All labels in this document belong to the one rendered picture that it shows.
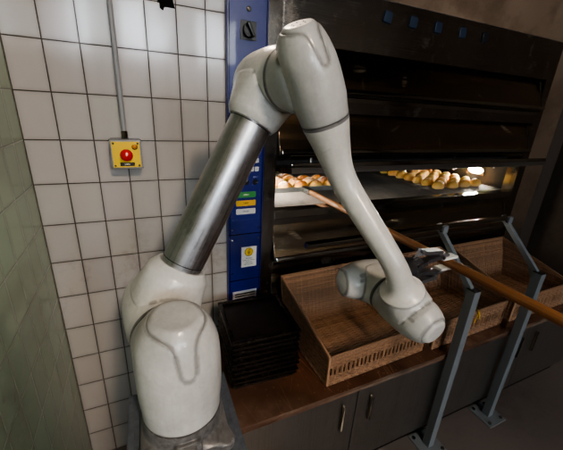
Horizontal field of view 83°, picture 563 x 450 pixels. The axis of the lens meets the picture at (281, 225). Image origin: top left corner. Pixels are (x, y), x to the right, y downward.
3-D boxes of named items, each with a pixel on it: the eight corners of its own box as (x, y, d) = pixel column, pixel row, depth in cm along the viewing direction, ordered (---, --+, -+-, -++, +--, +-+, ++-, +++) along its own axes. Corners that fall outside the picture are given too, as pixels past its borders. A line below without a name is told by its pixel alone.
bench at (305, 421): (194, 422, 174) (189, 336, 154) (484, 324, 270) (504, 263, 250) (218, 545, 126) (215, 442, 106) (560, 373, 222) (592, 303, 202)
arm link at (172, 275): (114, 363, 66) (106, 308, 84) (185, 367, 76) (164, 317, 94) (280, 20, 61) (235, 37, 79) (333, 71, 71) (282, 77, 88)
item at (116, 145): (113, 165, 116) (109, 137, 113) (142, 165, 120) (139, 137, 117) (112, 169, 110) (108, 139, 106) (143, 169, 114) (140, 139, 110)
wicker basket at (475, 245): (437, 280, 219) (447, 244, 209) (491, 269, 241) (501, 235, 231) (508, 323, 177) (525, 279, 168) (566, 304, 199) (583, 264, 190)
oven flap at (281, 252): (273, 261, 158) (269, 221, 158) (501, 226, 230) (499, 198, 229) (276, 262, 154) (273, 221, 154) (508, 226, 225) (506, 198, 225)
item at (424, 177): (377, 172, 263) (378, 165, 261) (419, 170, 282) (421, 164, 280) (437, 190, 212) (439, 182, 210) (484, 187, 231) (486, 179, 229)
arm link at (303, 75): (366, 105, 63) (323, 104, 74) (346, 1, 54) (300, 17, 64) (316, 136, 59) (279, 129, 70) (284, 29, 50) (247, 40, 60)
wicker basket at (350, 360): (275, 320, 169) (278, 273, 160) (359, 298, 193) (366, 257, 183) (325, 389, 128) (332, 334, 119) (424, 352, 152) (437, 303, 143)
